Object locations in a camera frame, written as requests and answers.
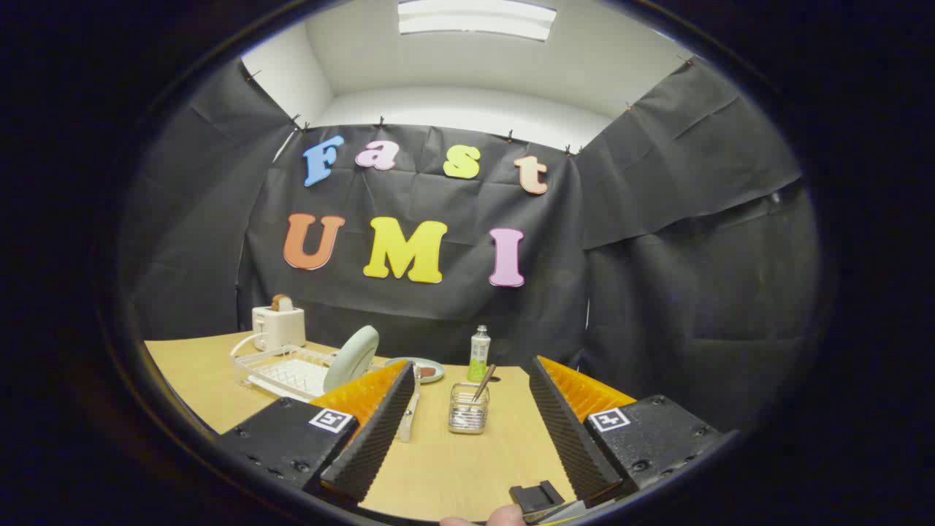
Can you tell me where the black table edge clamp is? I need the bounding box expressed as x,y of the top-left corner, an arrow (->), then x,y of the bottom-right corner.
509,481 -> 565,514

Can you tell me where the white wire dish rack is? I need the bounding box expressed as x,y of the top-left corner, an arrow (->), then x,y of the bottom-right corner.
230,343 -> 421,443

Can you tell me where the ceiling light panel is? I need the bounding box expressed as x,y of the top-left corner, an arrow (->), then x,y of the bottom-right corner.
398,0 -> 557,42

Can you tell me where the pale green plate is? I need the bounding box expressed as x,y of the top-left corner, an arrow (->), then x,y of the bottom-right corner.
324,325 -> 381,393

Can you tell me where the brown handled metal spoon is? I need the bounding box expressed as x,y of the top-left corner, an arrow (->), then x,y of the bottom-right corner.
457,364 -> 497,428

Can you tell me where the small green plate with meat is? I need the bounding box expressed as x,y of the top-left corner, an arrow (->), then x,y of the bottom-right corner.
385,357 -> 446,385

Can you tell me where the white toaster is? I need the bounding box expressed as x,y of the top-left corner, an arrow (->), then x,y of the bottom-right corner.
252,305 -> 307,351

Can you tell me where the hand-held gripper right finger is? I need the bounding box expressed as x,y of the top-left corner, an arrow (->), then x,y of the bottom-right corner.
527,356 -> 739,510

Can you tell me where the green drink bottle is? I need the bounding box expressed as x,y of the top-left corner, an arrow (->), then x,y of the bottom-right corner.
467,325 -> 492,384

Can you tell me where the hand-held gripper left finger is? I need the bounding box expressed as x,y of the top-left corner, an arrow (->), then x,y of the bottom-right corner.
215,358 -> 418,505

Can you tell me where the metal wire basket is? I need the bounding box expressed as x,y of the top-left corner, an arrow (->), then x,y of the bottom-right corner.
448,381 -> 492,435

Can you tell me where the black backdrop cloth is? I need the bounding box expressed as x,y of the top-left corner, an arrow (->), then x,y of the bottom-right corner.
121,58 -> 823,439

